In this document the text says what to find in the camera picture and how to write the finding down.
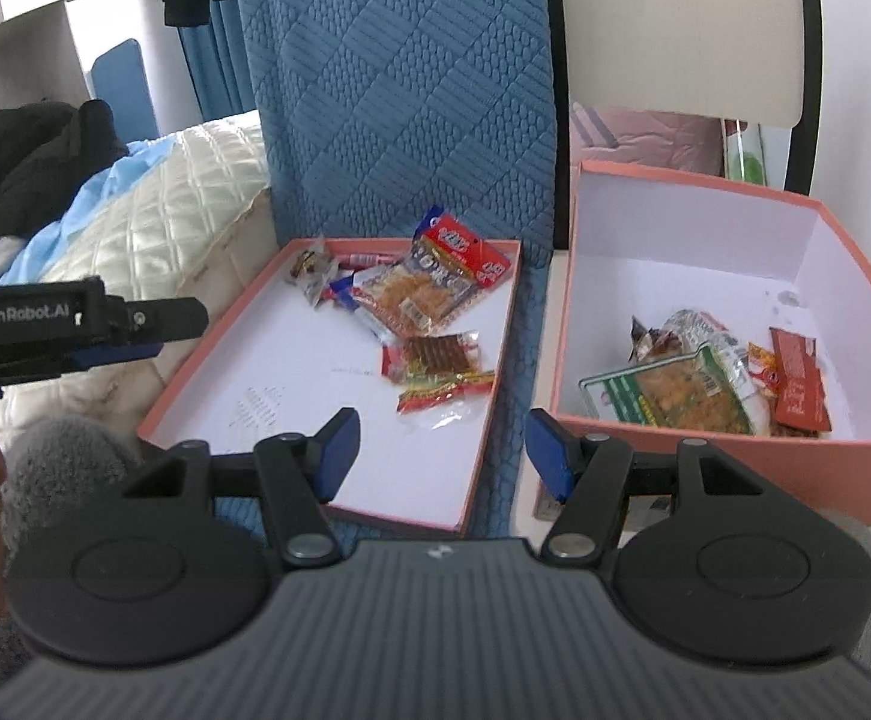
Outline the green-edged fried snack bag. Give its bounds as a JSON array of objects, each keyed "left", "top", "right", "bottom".
[{"left": 579, "top": 344, "right": 756, "bottom": 436}]

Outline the red-brown snack bar packet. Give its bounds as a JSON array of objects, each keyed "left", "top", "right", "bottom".
[{"left": 771, "top": 327, "right": 833, "bottom": 433}]

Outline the red blue dried fish bag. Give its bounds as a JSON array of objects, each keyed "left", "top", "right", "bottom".
[{"left": 330, "top": 205, "right": 513, "bottom": 346}]

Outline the shallow pink box lid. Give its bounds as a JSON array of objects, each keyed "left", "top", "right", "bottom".
[{"left": 137, "top": 239, "right": 499, "bottom": 535}]

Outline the black clothing pile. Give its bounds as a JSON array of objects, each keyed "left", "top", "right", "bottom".
[{"left": 0, "top": 99, "right": 129, "bottom": 239}]

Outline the cream quilted bedding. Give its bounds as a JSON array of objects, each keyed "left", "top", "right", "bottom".
[{"left": 0, "top": 110, "right": 279, "bottom": 449}]

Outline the spicy strips clear packet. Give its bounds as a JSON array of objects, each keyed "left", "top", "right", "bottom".
[{"left": 380, "top": 332, "right": 495, "bottom": 415}]

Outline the white label snack packet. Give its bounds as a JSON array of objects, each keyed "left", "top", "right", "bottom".
[{"left": 662, "top": 309, "right": 771, "bottom": 436}]

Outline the small red orange snack packet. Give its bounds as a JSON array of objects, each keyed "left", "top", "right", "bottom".
[{"left": 746, "top": 343, "right": 779, "bottom": 397}]

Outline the small dark candy packet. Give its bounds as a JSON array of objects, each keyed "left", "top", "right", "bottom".
[{"left": 287, "top": 236, "right": 339, "bottom": 307}]

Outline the light blue cloth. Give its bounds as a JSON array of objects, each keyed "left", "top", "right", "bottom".
[{"left": 0, "top": 135, "right": 176, "bottom": 286}]

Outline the red sausage stick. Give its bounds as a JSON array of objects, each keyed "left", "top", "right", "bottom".
[{"left": 337, "top": 252, "right": 399, "bottom": 271}]

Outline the deep pink storage box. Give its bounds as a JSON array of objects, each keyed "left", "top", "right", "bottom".
[{"left": 551, "top": 161, "right": 871, "bottom": 525}]

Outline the white shelf unit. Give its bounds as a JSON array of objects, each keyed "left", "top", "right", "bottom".
[{"left": 0, "top": 0, "right": 202, "bottom": 133}]

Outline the pink quilted bundle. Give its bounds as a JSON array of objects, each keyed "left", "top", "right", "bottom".
[{"left": 570, "top": 103, "right": 723, "bottom": 176}]

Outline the blue quilted chair cover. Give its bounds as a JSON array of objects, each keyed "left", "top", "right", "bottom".
[{"left": 238, "top": 0, "right": 562, "bottom": 538}]

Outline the cream chair backrest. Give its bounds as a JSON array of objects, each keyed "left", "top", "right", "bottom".
[{"left": 562, "top": 0, "right": 805, "bottom": 128}]

